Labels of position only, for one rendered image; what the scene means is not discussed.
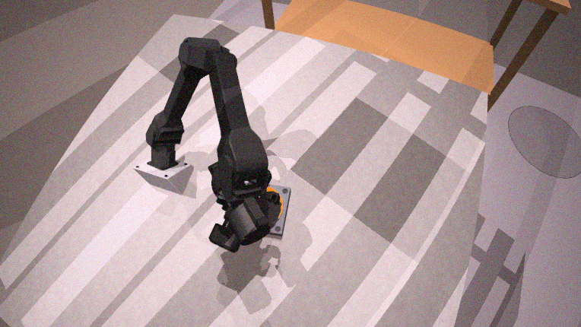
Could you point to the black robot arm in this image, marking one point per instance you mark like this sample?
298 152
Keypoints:
240 152

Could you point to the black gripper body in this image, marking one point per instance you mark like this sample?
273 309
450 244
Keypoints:
223 235

